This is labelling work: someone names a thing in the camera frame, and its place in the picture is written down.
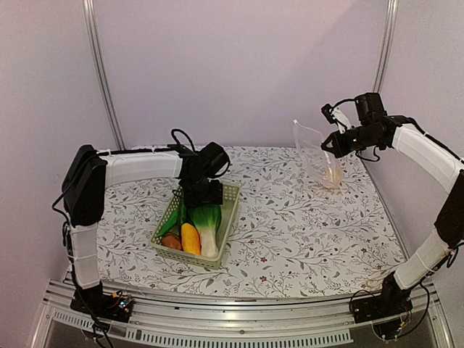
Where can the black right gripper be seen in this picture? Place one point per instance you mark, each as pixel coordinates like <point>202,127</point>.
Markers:
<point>341,151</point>

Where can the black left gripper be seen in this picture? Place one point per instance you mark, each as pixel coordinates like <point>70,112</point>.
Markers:
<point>215,196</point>

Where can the clear pink zip top bag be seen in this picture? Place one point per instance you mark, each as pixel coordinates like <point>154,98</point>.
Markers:
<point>315,161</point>

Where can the green bok choy toy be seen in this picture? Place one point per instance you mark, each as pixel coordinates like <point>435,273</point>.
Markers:
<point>207,220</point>

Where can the yellow lemon toy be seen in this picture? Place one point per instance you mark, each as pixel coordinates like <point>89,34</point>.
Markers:
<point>334,175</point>

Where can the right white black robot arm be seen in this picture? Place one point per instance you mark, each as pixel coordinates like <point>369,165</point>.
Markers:
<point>441,195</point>

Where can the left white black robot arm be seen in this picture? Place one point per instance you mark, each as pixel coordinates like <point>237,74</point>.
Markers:
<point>92,172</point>

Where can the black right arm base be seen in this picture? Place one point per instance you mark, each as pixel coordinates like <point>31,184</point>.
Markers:
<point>375,307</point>

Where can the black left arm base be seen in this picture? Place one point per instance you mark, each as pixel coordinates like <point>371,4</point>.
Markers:
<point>116,306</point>

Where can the beige perforated plastic basket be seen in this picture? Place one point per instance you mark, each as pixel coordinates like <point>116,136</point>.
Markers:
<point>229,209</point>

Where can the green bitter gourd toy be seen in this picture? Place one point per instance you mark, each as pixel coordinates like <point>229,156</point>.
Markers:
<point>172,221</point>

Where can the orange yellow mango toy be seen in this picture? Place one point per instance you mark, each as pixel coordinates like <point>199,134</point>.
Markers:
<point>190,239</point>

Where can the brown bread roll toy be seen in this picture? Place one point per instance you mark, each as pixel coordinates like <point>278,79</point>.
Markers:
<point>172,241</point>

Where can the floral white table mat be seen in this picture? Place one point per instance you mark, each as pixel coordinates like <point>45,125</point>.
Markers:
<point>291,237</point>

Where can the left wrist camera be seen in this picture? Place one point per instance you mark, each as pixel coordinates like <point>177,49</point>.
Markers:
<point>215,160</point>

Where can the aluminium front rail frame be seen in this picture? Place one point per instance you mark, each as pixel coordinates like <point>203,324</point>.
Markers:
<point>170,319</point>

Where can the right aluminium frame post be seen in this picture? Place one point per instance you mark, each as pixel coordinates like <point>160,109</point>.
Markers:
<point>386,44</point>

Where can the aluminium frame post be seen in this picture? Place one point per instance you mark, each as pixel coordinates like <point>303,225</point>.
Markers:
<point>96,52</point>
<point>386,44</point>

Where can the left aluminium frame post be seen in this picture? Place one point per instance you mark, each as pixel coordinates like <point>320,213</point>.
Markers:
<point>96,52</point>

